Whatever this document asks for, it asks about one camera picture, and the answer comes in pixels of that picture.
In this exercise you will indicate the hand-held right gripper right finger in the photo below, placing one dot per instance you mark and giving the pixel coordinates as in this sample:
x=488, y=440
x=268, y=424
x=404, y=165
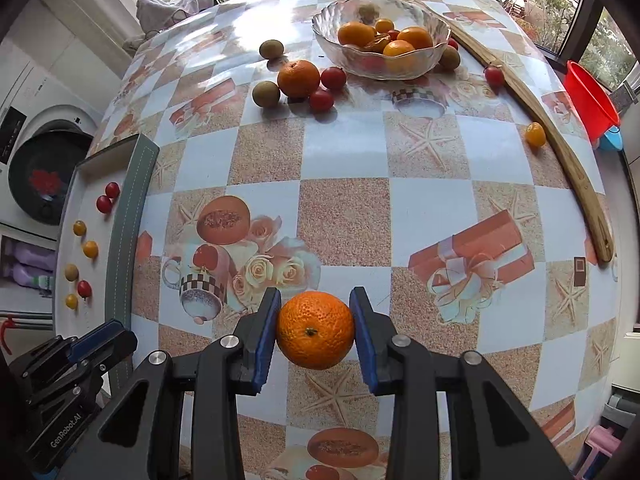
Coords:
x=362, y=340

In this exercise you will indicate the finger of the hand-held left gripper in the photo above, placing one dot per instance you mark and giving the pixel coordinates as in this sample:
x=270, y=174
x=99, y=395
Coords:
x=112, y=355
x=97, y=337

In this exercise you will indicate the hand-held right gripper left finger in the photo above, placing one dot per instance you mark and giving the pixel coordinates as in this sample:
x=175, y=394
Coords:
x=262, y=340

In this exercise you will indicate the large tangerine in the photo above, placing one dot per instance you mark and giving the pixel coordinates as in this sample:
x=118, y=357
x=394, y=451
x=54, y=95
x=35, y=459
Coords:
x=315, y=330

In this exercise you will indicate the grey-rimmed white tray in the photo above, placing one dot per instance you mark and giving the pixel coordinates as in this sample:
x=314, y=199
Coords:
x=130, y=220

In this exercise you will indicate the yellow cherry tomato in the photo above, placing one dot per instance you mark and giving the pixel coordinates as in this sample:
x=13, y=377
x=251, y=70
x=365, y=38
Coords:
x=90, y=249
x=535, y=134
x=79, y=228
x=71, y=301

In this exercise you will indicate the red cherry tomato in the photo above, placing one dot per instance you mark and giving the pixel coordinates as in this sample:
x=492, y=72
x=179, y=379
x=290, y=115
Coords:
x=321, y=100
x=84, y=288
x=333, y=78
x=112, y=190
x=493, y=74
x=452, y=43
x=393, y=34
x=104, y=204

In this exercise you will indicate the brown longan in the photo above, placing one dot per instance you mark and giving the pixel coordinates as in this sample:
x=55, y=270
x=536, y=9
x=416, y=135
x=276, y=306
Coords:
x=265, y=94
x=71, y=272

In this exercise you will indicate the red hook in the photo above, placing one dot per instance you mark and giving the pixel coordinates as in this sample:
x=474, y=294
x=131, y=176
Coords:
x=7, y=332

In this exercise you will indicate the purple detergent bottle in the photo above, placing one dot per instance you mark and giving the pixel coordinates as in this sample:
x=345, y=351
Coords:
x=30, y=276
x=32, y=255

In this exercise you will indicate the patterned checkered tablecloth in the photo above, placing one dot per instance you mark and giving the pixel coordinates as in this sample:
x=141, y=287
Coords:
x=345, y=210

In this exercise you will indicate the white washing machine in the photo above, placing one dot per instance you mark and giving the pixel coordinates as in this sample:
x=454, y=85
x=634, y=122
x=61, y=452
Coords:
x=45, y=105

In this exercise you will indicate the pink plastic stool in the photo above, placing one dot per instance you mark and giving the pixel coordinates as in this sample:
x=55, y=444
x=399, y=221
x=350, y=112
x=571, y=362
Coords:
x=600, y=447

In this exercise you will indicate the small tangerine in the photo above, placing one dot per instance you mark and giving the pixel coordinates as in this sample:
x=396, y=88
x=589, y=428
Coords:
x=298, y=78

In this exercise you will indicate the long curved wooden board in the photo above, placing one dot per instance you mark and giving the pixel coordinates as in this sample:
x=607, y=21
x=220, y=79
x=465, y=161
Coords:
x=565, y=155

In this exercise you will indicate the orange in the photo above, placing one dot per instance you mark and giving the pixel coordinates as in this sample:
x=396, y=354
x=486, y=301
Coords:
x=398, y=52
x=415, y=37
x=356, y=35

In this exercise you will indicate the kiwi left of bowl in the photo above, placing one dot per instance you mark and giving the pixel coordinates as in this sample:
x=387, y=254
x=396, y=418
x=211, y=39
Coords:
x=272, y=48

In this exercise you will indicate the brown kiwi by bowl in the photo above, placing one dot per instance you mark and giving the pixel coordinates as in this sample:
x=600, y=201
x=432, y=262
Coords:
x=449, y=57

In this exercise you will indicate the dried brown date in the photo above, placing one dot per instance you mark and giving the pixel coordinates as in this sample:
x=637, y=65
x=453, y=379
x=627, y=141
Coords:
x=376, y=43

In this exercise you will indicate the clear glass bowl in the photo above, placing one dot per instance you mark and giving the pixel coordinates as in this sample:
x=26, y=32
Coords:
x=330, y=45

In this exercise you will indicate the small orange kumquat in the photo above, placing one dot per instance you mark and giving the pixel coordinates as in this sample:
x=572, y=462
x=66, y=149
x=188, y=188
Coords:
x=384, y=25

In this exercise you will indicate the blue plastic basin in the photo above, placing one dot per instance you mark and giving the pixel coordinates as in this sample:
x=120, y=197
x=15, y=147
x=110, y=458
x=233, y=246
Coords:
x=612, y=140

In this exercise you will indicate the red plastic bucket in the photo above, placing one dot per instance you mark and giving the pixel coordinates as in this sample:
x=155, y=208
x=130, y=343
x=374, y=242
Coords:
x=590, y=100

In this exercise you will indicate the white crumpled cloth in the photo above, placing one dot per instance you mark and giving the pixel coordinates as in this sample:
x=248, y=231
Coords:
x=165, y=7

